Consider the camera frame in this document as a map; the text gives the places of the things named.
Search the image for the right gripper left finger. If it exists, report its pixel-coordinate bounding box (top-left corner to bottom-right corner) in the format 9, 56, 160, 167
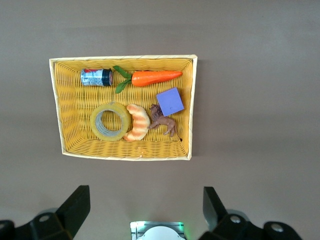
0, 184, 91, 240

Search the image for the orange plastic carrot toy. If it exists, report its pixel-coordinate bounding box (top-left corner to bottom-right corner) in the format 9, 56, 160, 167
112, 65, 184, 95

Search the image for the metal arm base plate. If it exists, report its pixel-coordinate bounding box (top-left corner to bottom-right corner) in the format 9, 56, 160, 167
129, 220, 186, 240

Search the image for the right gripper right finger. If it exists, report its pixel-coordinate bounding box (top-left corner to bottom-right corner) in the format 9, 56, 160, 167
198, 186, 305, 240

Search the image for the purple foam cube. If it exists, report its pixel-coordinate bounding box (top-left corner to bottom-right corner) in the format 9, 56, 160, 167
156, 86, 185, 117

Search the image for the yellow tape roll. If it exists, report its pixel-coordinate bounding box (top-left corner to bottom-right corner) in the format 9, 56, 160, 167
90, 101, 132, 142

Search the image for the yellow wicker basket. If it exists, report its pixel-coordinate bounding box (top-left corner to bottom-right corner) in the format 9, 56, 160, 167
49, 54, 199, 162

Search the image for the croissant toy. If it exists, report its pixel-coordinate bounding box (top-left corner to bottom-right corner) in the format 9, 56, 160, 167
122, 103, 151, 142

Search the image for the small jar with black lid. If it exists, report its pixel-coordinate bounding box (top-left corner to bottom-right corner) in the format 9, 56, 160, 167
80, 68, 114, 87

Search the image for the brown lion figurine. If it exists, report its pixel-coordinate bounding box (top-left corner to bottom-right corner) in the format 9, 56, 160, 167
147, 103, 183, 142

